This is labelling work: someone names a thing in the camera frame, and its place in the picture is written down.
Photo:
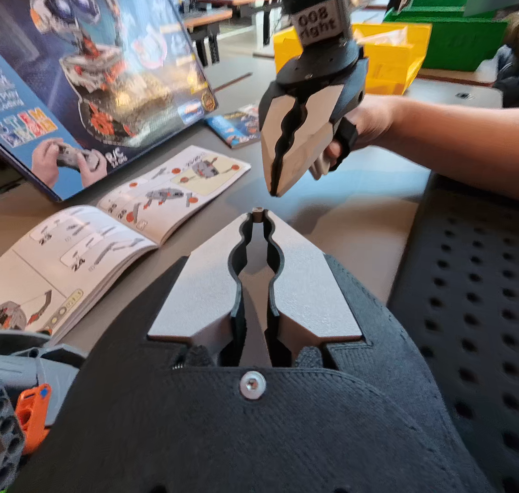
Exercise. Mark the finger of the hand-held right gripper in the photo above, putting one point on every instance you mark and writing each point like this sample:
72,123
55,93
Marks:
275,128
316,128

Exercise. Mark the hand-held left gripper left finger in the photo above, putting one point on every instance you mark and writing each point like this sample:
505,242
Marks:
194,298

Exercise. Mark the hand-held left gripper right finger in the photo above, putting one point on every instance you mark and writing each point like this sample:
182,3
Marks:
312,298

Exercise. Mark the small grey connector piece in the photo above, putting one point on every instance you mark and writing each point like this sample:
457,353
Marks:
257,214

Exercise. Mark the person's right forearm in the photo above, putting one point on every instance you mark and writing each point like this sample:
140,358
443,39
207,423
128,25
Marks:
454,144

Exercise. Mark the grey desk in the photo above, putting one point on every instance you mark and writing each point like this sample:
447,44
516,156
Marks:
344,225

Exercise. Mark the person's right hand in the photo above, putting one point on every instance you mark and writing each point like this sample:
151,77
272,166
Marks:
373,124

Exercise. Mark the small blue booklet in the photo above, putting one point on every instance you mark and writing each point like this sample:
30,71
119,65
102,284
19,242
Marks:
235,128

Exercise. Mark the yellow plastic bin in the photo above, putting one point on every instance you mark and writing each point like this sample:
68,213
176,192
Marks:
397,55

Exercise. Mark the open instruction booklet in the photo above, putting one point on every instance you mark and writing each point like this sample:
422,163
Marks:
101,237

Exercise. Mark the green plastic bin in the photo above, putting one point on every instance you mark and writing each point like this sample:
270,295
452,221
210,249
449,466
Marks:
454,39

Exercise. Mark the grey orange toy robot model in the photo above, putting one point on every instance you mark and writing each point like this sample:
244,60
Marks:
36,383

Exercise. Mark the blue robot kit box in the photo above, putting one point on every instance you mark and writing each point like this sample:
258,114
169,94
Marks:
81,75

